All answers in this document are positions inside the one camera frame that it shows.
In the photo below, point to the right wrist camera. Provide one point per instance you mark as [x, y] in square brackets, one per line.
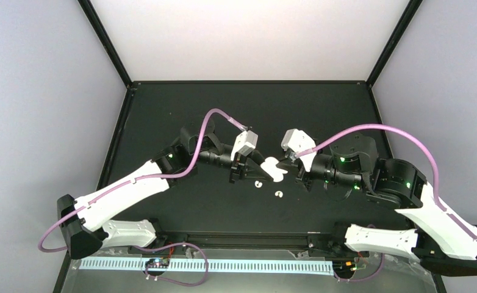
[299, 145]

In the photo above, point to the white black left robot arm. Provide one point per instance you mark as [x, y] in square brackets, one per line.
[89, 223]

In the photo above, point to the black vertical frame post right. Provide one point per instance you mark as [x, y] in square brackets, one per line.
[402, 24]

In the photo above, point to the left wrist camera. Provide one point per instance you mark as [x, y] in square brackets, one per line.
[244, 144]

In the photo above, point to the black vertical frame post left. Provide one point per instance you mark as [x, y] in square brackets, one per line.
[100, 31]

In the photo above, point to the small circuit board right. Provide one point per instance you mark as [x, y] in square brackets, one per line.
[348, 266]

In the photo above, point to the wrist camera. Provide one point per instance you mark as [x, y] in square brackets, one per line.
[244, 144]
[299, 145]

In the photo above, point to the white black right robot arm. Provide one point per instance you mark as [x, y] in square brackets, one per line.
[439, 240]

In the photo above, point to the white slotted cable duct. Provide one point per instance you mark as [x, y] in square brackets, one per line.
[214, 265]

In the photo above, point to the white earbud charging case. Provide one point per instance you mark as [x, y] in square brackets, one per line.
[270, 167]

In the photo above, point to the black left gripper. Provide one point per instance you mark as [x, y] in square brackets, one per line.
[243, 164]

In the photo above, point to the black vertical frame post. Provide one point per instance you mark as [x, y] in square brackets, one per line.
[402, 24]
[100, 31]

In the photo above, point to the small circuit board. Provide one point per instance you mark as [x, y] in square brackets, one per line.
[157, 264]
[348, 266]

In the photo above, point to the black front rail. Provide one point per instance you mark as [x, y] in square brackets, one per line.
[254, 240]

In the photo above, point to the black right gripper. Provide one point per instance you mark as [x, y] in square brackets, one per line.
[300, 176]

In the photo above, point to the small circuit board left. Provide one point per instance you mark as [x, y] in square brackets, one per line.
[157, 264]

